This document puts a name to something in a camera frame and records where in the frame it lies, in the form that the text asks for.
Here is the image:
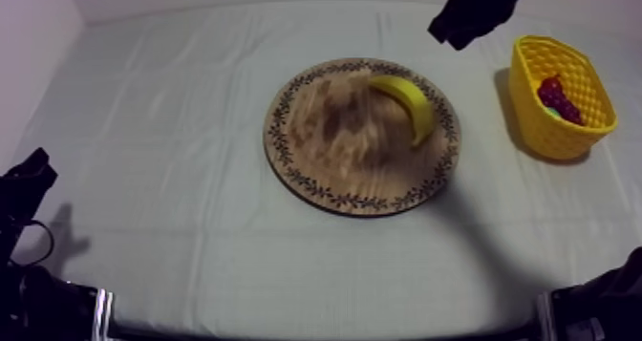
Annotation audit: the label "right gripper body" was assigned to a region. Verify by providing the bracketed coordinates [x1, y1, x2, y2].
[427, 0, 533, 53]

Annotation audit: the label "purple toy grapes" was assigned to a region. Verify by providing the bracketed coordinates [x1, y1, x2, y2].
[537, 74, 586, 127]

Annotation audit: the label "round wooden board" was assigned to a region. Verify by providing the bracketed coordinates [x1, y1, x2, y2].
[262, 56, 461, 218]

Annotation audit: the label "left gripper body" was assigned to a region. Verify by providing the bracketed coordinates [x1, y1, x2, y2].
[0, 147, 59, 224]

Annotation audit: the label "yellow toy banana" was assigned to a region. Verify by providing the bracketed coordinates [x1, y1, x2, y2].
[368, 74, 436, 149]

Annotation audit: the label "silver metal bar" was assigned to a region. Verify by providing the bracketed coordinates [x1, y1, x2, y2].
[537, 291, 555, 341]
[93, 288, 115, 341]

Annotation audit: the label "black cable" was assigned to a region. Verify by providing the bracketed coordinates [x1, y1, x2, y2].
[9, 219, 55, 269]

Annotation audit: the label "yellow plastic basket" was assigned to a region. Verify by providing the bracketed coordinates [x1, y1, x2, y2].
[507, 34, 619, 162]

